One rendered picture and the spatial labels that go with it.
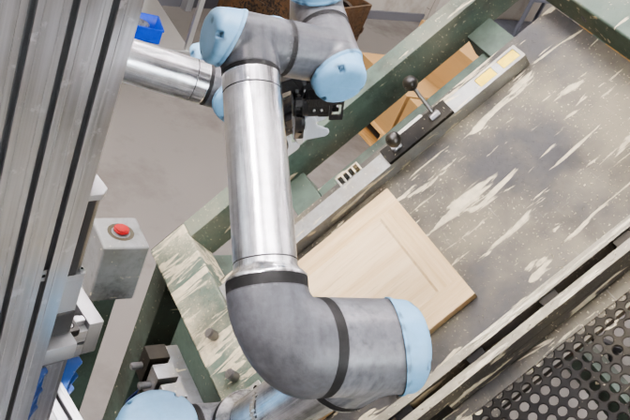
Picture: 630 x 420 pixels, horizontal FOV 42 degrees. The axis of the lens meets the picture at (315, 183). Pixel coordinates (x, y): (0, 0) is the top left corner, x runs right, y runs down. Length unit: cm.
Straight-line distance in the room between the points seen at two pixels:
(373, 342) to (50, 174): 42
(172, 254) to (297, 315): 134
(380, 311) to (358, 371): 8
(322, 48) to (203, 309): 113
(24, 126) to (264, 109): 27
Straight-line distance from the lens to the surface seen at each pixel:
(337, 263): 196
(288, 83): 126
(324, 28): 110
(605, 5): 201
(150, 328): 236
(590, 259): 170
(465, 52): 522
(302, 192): 218
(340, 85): 108
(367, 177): 201
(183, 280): 215
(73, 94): 94
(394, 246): 191
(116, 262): 209
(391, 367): 95
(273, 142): 97
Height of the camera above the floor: 220
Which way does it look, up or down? 29 degrees down
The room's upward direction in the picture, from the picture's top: 24 degrees clockwise
